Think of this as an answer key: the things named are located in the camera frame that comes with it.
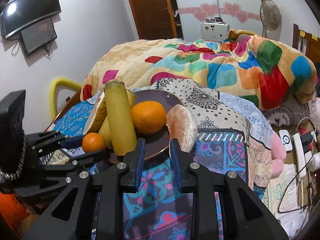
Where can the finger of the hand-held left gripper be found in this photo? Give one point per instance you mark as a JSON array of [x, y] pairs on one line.
[[85, 158], [71, 140]]

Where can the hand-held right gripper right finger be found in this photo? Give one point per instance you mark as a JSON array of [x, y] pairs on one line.
[[175, 165]]

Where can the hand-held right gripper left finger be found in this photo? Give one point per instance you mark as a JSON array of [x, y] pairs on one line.
[[140, 165]]

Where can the small mandarin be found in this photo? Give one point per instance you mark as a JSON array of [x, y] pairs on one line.
[[93, 143]]

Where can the purple plate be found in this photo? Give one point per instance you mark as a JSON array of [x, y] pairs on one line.
[[155, 142]]

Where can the large peeled pomelo segment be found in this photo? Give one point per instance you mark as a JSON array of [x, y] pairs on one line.
[[182, 127]]

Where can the large tangerine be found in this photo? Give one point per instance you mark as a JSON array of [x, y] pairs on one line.
[[148, 117]]

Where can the patterned bedsheet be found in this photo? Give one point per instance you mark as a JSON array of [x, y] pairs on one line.
[[220, 135]]

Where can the yellow foam tube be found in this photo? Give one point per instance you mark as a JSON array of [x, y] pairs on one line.
[[57, 83]]

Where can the colourful patchwork blanket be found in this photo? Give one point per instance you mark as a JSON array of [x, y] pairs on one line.
[[200, 65]]

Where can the pink plush toy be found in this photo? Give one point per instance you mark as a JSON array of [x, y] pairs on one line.
[[278, 152]]

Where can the paper sheets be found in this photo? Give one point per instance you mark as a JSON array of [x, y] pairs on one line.
[[285, 190]]

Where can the white round-faced device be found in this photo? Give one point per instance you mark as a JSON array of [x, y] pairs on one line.
[[285, 140]]

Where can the white power strip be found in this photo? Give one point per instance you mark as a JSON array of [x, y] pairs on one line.
[[300, 155]]

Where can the black plug adapter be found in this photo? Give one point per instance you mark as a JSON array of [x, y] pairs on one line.
[[307, 138]]

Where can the white heater appliance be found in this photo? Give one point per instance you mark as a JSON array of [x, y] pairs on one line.
[[214, 31]]

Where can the brown wooden door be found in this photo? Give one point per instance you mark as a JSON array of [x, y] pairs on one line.
[[150, 7]]

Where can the standing fan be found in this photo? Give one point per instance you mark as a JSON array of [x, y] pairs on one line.
[[270, 13]]

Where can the wooden headboard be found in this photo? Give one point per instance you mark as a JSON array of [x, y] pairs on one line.
[[308, 42]]

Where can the wooden bed frame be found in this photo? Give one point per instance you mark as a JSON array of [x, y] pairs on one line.
[[67, 105]]

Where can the small wall-mounted monitor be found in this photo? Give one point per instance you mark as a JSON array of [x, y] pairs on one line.
[[38, 36]]

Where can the wall-mounted television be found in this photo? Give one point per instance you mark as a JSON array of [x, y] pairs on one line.
[[30, 11]]

